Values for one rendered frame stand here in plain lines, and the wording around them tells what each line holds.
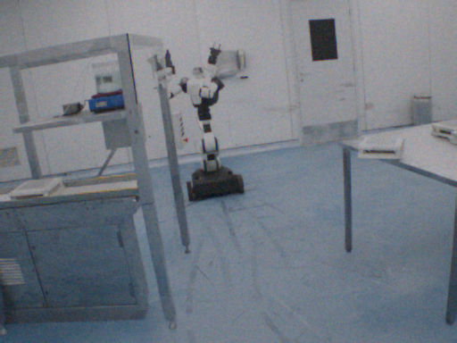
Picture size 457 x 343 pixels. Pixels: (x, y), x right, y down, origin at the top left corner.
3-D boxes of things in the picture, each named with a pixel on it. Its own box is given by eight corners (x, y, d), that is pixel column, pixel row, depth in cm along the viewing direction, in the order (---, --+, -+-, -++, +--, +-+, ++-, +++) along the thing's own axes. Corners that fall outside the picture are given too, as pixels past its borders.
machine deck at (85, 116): (142, 108, 239) (141, 102, 238) (126, 120, 202) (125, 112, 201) (43, 122, 241) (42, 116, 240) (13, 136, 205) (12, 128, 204)
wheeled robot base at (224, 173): (188, 181, 504) (185, 154, 494) (232, 175, 508) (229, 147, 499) (191, 199, 442) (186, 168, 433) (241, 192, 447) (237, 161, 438)
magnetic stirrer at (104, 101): (135, 103, 235) (132, 87, 232) (126, 108, 214) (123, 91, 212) (101, 107, 236) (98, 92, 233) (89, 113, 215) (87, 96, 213)
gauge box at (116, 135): (146, 141, 244) (142, 106, 239) (143, 145, 234) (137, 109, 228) (111, 146, 245) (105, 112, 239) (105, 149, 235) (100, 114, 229)
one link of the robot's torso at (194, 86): (203, 104, 479) (199, 73, 470) (227, 104, 458) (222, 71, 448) (185, 110, 457) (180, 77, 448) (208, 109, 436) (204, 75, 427)
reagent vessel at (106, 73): (127, 88, 229) (121, 54, 224) (120, 91, 214) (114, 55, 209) (100, 92, 229) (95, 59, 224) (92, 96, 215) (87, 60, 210)
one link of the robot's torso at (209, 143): (202, 154, 440) (196, 121, 466) (219, 153, 441) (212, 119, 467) (201, 146, 427) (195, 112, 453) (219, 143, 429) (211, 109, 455)
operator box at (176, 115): (186, 143, 322) (181, 109, 315) (183, 148, 306) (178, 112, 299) (178, 144, 322) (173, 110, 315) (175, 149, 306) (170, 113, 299)
